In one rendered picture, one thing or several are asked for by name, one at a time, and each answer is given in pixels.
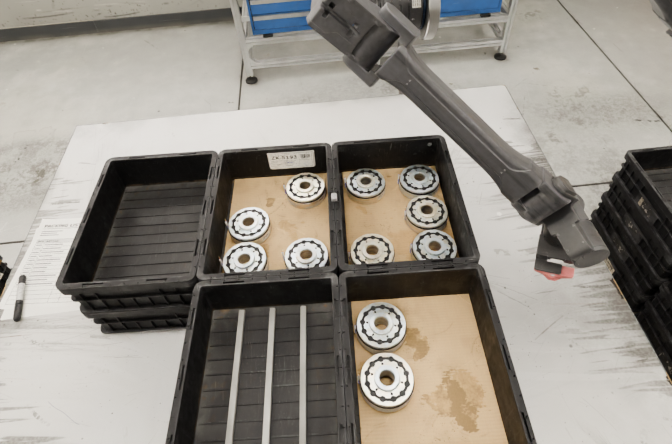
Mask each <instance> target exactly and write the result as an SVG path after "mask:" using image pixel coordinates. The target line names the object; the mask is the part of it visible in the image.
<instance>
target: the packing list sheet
mask: <svg viewBox="0 0 672 444"><path fill-rule="evenodd" d="M81 220H82V218H69V219H42V221H41V223H40V226H39V228H37V229H36V231H35V234H34V237H33V240H32V242H31V244H30V246H29V248H28V250H27V252H26V254H25V256H24V258H23V260H22V261H21V263H20V265H19V267H18V269H17V271H16V273H15V275H14V277H13V279H12V281H11V283H10V285H9V287H8V289H7V290H6V292H5V294H4V296H3V298H2V300H1V302H0V309H4V312H3V314H2V317H1V319H0V320H5V319H13V313H14V306H15V301H16V294H17V287H18V280H19V277H20V275H26V285H25V293H24V300H23V309H22V316H21V317H29V316H37V315H45V314H53V313H61V312H69V311H77V310H80V309H79V307H80V303H79V302H73V301H72V300H71V295H63V294H62V293H61V292H60V291H59V290H58V289H57V288H56V286H55V283H56V281H57V278H58V276H59V273H60V271H61V268H62V266H63V264H64V261H65V259H66V256H67V254H68V251H69V249H70V247H71V244H72V242H73V239H74V237H75V234H76V232H77V230H78V227H79V225H80V222H81Z"/></svg>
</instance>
